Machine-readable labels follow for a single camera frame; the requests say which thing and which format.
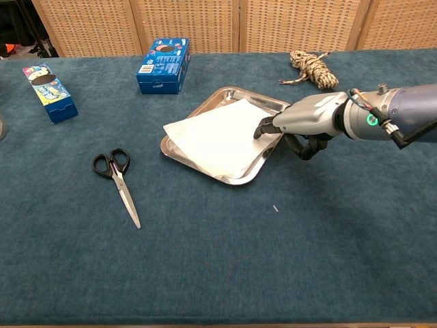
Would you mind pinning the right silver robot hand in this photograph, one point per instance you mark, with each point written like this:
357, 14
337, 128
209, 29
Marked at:
307, 116

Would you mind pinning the white paper sheet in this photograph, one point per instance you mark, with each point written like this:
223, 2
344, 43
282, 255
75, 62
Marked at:
218, 136

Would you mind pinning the silver metal tray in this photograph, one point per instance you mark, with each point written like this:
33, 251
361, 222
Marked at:
246, 95

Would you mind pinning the woven wicker screen panel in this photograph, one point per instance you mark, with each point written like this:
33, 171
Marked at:
85, 27
403, 24
300, 24
187, 20

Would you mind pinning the wide blue cookie box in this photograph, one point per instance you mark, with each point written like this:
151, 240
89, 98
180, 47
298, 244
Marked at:
160, 75

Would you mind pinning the teal tablecloth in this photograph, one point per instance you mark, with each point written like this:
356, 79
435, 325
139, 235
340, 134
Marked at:
218, 256

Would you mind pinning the slim blue cartoon cookie box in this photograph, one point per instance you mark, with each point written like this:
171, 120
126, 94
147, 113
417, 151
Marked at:
51, 92

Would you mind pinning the black tripod stand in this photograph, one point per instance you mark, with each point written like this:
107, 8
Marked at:
42, 50

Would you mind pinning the orange black object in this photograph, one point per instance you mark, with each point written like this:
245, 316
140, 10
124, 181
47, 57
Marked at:
10, 48

